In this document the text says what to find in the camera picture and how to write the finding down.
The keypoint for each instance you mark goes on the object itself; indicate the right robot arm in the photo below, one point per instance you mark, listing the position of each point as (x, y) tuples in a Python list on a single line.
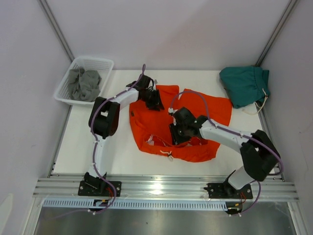
[(257, 151)]

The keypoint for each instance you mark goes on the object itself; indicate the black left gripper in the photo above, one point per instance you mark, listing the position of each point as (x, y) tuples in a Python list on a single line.
[(156, 105)]

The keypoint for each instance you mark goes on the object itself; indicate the grey shorts in basket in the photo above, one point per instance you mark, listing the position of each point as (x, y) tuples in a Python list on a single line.
[(83, 85)]

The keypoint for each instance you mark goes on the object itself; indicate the orange shorts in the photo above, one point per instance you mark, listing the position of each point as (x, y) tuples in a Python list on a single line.
[(151, 128)]

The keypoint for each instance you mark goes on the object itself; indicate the aluminium corner post right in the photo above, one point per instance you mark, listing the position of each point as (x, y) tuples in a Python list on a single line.
[(288, 11)]

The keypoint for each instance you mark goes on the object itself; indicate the folded green shorts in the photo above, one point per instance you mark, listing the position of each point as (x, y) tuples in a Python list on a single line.
[(246, 85)]

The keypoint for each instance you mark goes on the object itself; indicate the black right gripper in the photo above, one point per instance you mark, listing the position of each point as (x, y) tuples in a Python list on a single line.
[(175, 139)]

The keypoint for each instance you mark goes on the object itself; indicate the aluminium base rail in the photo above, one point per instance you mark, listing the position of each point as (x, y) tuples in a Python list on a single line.
[(158, 187)]

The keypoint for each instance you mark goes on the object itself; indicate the white slotted cable duct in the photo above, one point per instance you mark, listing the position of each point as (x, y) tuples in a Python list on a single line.
[(202, 205)]

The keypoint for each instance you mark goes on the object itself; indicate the aluminium corner post left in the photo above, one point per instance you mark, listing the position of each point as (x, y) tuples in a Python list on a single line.
[(56, 28)]

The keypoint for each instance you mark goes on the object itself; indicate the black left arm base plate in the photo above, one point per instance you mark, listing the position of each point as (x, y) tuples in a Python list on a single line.
[(102, 189)]

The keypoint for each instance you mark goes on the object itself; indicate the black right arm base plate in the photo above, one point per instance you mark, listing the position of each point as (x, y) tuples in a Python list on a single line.
[(226, 191)]

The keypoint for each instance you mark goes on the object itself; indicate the aluminium corner post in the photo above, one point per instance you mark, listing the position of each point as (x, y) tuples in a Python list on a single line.
[(56, 28), (288, 11)]

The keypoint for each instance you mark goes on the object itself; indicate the white plastic basket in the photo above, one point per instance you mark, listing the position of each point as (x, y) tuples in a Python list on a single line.
[(104, 68)]

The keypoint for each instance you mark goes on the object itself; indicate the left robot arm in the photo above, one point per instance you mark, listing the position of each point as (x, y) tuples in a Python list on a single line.
[(103, 123)]

